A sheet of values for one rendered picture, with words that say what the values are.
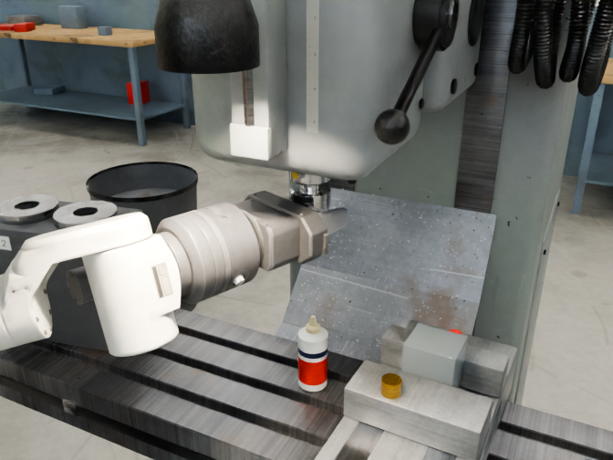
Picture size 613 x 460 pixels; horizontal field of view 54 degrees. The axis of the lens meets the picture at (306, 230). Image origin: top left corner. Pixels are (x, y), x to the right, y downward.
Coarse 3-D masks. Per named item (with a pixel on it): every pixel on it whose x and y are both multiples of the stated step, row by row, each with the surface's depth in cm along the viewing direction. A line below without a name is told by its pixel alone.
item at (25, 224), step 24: (0, 216) 88; (24, 216) 88; (48, 216) 90; (72, 216) 87; (96, 216) 87; (0, 240) 88; (24, 240) 86; (0, 264) 90; (72, 264) 86; (48, 288) 89; (72, 312) 90; (96, 312) 88; (72, 336) 92; (96, 336) 90
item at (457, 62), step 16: (464, 0) 68; (480, 0) 74; (464, 16) 70; (480, 16) 76; (464, 32) 71; (480, 32) 80; (448, 48) 67; (464, 48) 73; (432, 64) 68; (448, 64) 68; (464, 64) 74; (432, 80) 68; (448, 80) 69; (464, 80) 76; (432, 96) 69; (448, 96) 70
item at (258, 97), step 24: (264, 0) 49; (264, 24) 50; (264, 48) 51; (240, 72) 53; (264, 72) 52; (240, 96) 53; (264, 96) 52; (240, 120) 54; (264, 120) 53; (240, 144) 55; (264, 144) 54
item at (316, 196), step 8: (296, 184) 70; (320, 184) 70; (296, 192) 67; (304, 192) 67; (312, 192) 67; (320, 192) 67; (328, 192) 68; (296, 200) 67; (304, 200) 67; (312, 200) 67; (320, 200) 67
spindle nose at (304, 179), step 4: (292, 172) 67; (292, 176) 67; (300, 176) 66; (304, 176) 66; (308, 176) 66; (312, 176) 66; (316, 176) 66; (320, 176) 66; (292, 180) 67; (296, 180) 66; (300, 180) 66; (304, 180) 66; (308, 180) 66; (312, 180) 66; (316, 180) 66; (320, 180) 66; (324, 180) 66; (328, 180) 67; (304, 184) 66; (308, 184) 66; (312, 184) 66; (316, 184) 66
